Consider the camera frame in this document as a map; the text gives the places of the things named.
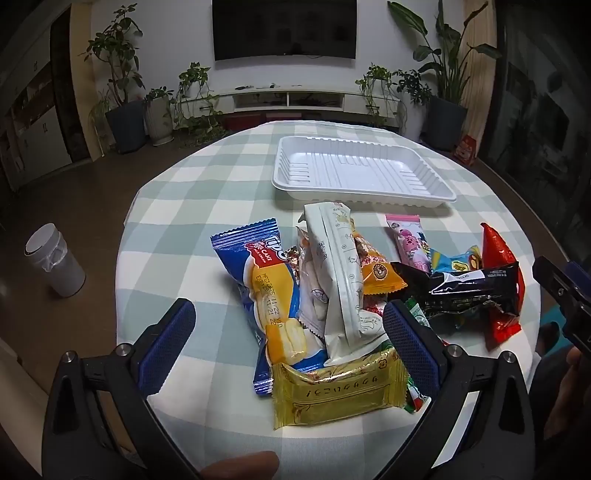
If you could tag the trailing pothos plant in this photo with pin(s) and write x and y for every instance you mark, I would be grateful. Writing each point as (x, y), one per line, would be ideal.
(376, 78)
(196, 78)

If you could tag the red white candy packet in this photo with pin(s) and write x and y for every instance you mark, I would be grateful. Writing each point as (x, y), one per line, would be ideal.
(374, 307)

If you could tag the beige ribbed pot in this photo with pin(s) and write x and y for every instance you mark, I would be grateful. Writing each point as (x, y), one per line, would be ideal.
(159, 122)

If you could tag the small green plant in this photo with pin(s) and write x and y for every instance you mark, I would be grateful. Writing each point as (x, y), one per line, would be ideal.
(159, 93)

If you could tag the red storage box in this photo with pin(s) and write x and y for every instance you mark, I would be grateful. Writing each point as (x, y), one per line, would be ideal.
(244, 122)
(284, 116)

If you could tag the tall leafy tree plant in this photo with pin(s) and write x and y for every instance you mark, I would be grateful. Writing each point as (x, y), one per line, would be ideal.
(115, 55)

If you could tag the white trash bin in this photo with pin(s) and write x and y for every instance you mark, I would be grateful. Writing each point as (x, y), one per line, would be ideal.
(57, 267)

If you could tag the blue roll cake packet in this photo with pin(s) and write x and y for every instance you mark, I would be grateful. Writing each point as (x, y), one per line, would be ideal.
(258, 286)

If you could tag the teal object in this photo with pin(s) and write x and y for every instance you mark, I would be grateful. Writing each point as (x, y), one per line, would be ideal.
(550, 316)

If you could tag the tall white pot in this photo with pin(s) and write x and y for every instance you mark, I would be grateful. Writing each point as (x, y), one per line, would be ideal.
(412, 117)

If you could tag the white television cabinet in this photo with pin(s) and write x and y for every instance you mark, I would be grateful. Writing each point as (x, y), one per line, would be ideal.
(258, 99)

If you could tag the small white cartoon packet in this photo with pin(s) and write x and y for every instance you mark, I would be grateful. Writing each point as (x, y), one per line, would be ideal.
(311, 286)

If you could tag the orange donut print packet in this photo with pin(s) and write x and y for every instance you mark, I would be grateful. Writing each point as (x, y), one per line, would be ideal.
(378, 272)

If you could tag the brown patterned snack packet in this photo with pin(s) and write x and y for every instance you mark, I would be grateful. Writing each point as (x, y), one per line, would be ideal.
(292, 258)

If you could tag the small blue cartoon packet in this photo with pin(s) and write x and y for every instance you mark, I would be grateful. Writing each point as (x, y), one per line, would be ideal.
(450, 263)

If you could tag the white storage cabinet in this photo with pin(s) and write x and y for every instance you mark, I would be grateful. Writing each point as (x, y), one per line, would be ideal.
(37, 129)

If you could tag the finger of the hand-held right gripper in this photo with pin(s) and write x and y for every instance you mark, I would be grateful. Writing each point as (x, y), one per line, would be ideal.
(581, 272)
(554, 281)

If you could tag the beige curtain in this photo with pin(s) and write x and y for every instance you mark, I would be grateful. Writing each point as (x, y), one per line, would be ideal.
(480, 69)

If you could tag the dark blue square pot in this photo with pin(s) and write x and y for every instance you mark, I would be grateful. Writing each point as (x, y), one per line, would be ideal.
(127, 127)

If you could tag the wall television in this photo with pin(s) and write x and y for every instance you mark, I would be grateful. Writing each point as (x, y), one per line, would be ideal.
(284, 27)

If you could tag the black snack packet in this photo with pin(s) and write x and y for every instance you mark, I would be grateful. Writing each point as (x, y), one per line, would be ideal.
(475, 286)

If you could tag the large broad leaf plant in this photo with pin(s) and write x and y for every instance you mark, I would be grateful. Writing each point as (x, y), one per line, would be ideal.
(450, 60)

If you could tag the red paper bag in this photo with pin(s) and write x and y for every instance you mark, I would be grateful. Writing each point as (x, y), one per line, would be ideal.
(465, 150)

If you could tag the white plastic tray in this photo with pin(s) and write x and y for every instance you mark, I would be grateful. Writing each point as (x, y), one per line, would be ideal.
(351, 166)

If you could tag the green white checked tablecloth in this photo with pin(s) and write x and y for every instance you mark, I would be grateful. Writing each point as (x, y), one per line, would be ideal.
(194, 194)

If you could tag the bushy green plant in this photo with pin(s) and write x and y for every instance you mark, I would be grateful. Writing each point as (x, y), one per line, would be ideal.
(413, 85)

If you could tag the gold foil snack packet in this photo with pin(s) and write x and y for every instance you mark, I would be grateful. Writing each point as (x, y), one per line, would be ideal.
(332, 392)

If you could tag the long white snack packet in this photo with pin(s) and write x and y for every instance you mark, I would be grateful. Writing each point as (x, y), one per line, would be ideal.
(337, 277)

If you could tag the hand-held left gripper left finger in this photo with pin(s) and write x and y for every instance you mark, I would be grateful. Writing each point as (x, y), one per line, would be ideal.
(168, 350)

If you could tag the red foil snack packet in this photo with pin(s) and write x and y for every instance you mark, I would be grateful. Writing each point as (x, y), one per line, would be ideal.
(498, 249)

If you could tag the pink cartoon snack packet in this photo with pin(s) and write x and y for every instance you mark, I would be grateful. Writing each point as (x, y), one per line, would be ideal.
(408, 244)

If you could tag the dark blue round pot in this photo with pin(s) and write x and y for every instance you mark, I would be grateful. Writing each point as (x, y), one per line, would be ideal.
(448, 122)

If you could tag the glass sliding door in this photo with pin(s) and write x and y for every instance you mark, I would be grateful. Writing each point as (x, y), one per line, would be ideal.
(540, 129)

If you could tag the person's left hand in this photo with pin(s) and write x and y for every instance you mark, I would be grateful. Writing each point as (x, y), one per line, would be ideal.
(240, 467)

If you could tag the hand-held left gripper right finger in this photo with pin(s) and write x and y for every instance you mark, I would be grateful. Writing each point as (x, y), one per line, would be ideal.
(411, 350)

